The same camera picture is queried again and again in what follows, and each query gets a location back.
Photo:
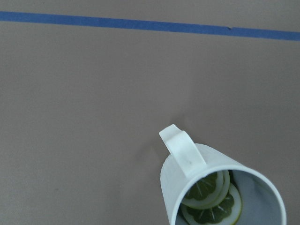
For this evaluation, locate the white mug with HOME print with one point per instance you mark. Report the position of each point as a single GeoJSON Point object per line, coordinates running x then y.
{"type": "Point", "coordinates": [261, 203]}

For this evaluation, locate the lemon slice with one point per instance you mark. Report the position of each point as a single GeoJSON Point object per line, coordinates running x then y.
{"type": "Point", "coordinates": [208, 192]}
{"type": "Point", "coordinates": [226, 213]}

